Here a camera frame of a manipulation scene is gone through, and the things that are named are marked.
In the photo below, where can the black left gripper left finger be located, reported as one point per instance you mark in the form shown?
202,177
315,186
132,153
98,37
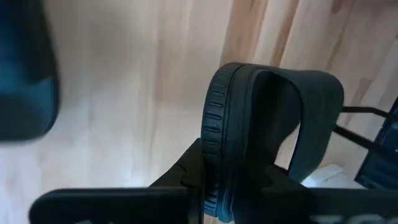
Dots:
124,207

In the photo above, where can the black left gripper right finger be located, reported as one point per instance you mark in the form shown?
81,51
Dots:
280,202

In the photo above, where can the black slide sandal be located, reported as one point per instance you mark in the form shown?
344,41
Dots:
25,77
224,124

